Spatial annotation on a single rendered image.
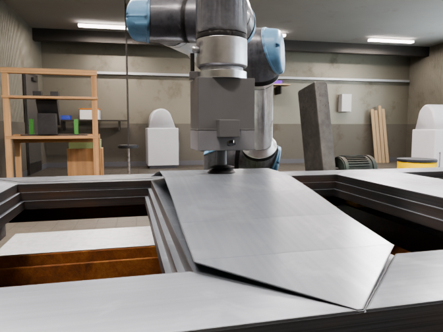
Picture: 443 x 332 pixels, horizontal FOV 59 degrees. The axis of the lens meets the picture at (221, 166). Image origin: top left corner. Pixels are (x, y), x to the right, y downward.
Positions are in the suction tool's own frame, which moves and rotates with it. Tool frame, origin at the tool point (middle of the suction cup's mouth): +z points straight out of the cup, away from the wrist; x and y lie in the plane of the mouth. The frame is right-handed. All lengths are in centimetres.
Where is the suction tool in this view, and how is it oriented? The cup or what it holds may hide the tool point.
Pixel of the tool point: (221, 180)
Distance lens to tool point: 59.8
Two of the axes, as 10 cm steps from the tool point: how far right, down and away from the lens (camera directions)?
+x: -2.5, -1.0, 9.6
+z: 0.0, 9.9, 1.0
